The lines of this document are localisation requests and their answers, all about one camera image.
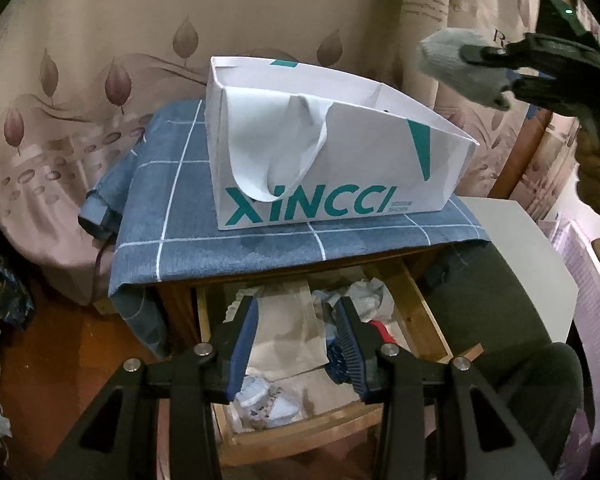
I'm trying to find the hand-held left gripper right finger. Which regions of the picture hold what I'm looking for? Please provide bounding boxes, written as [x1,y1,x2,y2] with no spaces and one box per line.
[332,296,556,480]

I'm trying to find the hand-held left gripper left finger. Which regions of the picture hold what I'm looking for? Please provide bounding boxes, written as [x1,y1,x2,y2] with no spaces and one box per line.
[40,295,261,480]

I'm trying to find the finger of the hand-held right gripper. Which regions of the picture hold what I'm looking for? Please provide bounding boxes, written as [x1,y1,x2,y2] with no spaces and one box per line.
[500,70,556,107]
[459,34,556,68]

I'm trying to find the dark blue dotted underwear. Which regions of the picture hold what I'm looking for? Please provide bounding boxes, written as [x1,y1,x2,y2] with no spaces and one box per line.
[325,337,356,386]

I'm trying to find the white patterned underwear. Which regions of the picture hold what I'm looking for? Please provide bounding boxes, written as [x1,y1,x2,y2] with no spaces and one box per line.
[235,377,301,421]

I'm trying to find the wooden drawer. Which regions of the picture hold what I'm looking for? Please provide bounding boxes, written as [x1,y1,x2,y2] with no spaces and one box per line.
[195,257,486,461]
[92,247,461,361]

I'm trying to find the white paper shopping bag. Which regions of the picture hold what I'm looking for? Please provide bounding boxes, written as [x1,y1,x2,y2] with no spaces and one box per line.
[205,56,481,231]

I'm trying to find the wooden open drawer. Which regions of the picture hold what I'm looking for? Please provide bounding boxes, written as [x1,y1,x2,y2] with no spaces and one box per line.
[92,247,461,361]

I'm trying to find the brown paper bag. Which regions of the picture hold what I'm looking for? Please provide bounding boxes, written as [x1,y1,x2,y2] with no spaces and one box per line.
[245,282,333,381]

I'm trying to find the beige leaf print curtain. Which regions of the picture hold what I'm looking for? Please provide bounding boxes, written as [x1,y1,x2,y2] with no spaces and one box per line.
[0,0,431,306]
[400,0,556,211]

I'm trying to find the blue checked cloth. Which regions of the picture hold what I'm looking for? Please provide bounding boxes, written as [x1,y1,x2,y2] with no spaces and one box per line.
[77,99,492,361]

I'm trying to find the brown knobbly cloth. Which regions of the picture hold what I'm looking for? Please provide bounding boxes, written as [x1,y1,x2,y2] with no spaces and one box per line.
[574,130,600,291]

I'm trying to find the person's dark green trousers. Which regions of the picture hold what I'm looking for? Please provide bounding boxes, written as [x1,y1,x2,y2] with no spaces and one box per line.
[420,245,588,461]

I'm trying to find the pink printed bedsheet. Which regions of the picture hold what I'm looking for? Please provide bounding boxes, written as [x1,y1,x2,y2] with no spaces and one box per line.
[537,210,600,480]

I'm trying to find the dark patterned cloth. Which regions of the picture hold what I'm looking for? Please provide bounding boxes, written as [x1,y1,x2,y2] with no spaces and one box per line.
[0,200,36,331]

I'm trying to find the dark thin cable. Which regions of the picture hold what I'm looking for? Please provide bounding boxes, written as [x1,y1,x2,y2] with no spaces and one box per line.
[92,237,112,306]

